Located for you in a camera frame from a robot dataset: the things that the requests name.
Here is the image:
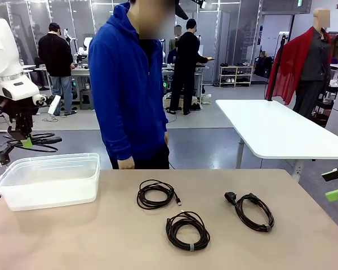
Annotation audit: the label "gray workbench desk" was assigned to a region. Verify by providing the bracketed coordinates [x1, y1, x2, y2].
[70, 67, 91, 110]

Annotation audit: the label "gray step stool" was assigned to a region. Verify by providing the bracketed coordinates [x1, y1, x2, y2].
[79, 88, 95, 111]

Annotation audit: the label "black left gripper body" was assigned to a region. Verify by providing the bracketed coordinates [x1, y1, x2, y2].
[7, 111, 34, 135]

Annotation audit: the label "gray metal desk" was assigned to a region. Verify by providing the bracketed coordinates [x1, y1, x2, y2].
[161, 63, 210, 95]

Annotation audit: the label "wooden shoe rack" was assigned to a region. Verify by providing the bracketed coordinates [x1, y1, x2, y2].
[219, 65, 254, 88]

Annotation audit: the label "mannequin in dark clothes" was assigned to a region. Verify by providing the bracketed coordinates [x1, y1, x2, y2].
[292, 7, 333, 119]

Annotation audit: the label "thin black USB cable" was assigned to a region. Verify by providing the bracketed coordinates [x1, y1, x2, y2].
[136, 179, 183, 209]

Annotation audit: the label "black power cable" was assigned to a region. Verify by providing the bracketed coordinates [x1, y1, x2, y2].
[0, 132, 63, 169]
[224, 191, 275, 233]

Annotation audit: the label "small white background robot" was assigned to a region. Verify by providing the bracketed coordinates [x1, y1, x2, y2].
[78, 36, 90, 61]

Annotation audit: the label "person's right hand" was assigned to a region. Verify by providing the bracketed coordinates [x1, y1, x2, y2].
[117, 157, 136, 170]

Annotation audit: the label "man in black jacket jeans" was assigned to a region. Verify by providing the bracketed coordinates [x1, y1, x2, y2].
[38, 22, 78, 116]

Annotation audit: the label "black USB cable gray strap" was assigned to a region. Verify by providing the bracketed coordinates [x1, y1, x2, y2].
[165, 209, 211, 253]

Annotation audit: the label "white device on stand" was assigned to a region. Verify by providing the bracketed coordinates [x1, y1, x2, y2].
[63, 28, 74, 47]

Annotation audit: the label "black tripod pole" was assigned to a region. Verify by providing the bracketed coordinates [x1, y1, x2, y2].
[266, 32, 288, 102]

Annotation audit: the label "red shawl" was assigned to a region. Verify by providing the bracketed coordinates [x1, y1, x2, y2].
[264, 26, 332, 105]

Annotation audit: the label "person in blue hoodie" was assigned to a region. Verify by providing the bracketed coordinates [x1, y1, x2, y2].
[88, 0, 177, 170]

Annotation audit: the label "person's right forearm blue sleeve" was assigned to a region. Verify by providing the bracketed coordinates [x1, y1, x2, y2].
[101, 112, 136, 161]

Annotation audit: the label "clear plastic storage box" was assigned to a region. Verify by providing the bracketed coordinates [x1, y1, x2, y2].
[0, 152, 101, 212]

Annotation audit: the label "white rounded table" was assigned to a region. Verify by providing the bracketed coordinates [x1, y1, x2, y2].
[215, 98, 338, 183]

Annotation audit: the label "person in all black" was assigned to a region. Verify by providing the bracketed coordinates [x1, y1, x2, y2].
[168, 18, 212, 115]

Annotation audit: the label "black bags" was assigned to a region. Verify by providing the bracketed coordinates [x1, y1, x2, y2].
[253, 55, 273, 79]

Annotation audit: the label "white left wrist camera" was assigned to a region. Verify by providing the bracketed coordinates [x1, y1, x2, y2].
[47, 94, 62, 115]

